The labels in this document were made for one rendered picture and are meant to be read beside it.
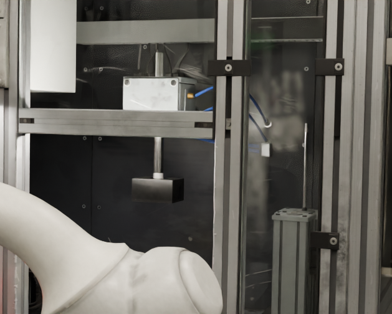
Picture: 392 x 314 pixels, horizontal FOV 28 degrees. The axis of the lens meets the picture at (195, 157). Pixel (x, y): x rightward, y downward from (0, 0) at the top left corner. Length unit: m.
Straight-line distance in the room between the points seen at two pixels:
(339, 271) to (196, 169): 0.59
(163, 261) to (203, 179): 1.04
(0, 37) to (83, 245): 0.77
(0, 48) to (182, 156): 0.52
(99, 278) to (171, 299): 0.07
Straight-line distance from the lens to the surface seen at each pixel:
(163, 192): 1.49
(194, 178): 1.74
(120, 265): 0.70
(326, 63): 1.22
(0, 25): 1.44
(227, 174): 1.26
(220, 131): 1.26
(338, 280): 1.24
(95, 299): 0.69
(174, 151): 1.75
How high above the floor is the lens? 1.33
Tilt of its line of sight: 3 degrees down
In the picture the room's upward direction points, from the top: 1 degrees clockwise
